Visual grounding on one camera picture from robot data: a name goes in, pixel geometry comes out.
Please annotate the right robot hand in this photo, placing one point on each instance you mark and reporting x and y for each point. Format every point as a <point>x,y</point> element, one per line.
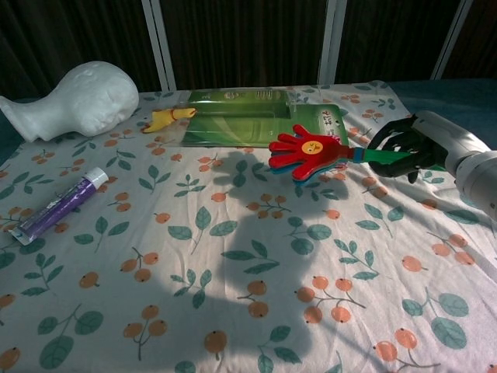
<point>435,132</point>

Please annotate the red hand clapper toy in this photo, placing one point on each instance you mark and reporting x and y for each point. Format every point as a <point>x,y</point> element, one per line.
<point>310,151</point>

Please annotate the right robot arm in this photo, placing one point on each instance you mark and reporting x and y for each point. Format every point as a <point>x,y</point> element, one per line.
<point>477,178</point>

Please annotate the green blister package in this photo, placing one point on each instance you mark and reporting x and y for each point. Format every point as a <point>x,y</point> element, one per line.
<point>233,124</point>

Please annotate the floral print tablecloth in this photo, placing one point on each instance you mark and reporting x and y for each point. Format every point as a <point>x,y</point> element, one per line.
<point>233,272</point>

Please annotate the yellow rubber chicken toy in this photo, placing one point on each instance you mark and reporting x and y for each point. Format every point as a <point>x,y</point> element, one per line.
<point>163,120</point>

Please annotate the white foam mannequin head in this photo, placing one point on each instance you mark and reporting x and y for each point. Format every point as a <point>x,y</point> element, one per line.
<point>89,97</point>

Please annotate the purple toothpaste tube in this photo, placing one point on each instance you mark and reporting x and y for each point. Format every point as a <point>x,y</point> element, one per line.
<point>58,206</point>

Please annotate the white double frame post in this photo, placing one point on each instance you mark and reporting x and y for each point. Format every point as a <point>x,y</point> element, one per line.
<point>159,42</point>

